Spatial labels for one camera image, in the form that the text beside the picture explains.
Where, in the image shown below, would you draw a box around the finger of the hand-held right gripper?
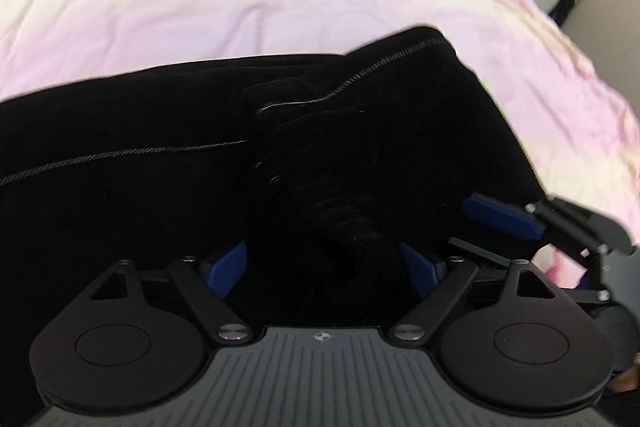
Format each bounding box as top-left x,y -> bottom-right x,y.
448,237 -> 512,269
462,193 -> 634,256

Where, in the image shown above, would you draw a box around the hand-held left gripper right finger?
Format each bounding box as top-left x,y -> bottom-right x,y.
391,242 -> 553,344

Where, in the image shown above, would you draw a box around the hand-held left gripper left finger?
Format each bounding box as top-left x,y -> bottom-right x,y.
90,241 -> 249,344

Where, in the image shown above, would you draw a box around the black pants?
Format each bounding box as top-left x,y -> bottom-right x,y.
0,26 -> 548,427

